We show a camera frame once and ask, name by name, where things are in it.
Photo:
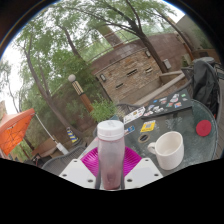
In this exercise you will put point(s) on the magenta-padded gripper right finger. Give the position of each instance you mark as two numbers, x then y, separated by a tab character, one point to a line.
145	171

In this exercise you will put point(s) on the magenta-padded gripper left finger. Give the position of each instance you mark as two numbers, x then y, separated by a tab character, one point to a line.
76	173

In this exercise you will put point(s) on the clear bottle with white cap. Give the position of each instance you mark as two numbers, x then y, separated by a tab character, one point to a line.
111	156

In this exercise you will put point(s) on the white ceramic mug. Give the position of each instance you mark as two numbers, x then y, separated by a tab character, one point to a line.
170	150

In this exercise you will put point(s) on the blue yellow striped cone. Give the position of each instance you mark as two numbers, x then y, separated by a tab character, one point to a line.
72	135

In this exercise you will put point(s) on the wooden bench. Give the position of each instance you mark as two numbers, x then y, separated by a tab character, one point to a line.
45	147

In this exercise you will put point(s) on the small colourful sticker card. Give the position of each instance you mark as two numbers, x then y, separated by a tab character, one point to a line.
129	130

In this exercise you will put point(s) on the yellow square card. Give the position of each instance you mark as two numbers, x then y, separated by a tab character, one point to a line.
148	126

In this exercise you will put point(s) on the white printed booklet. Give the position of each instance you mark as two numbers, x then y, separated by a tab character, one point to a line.
134	115

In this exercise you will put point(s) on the black laptop with stickers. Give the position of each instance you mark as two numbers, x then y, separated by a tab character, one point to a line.
166	106

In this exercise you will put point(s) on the flat round red coaster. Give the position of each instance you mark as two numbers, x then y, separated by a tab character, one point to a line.
203	128

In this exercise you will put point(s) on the slender grey-trunk tree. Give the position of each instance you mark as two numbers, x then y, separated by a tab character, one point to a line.
50	103

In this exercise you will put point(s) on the orange patio umbrella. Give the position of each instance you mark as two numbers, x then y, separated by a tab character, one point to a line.
13	128

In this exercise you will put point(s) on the dark forked tree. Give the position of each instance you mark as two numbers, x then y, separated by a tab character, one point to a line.
153	53

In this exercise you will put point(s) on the black wall lantern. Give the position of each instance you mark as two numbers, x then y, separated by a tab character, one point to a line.
147	53
103	77

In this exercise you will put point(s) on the grey wall box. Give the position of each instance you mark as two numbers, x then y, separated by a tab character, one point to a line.
167	64

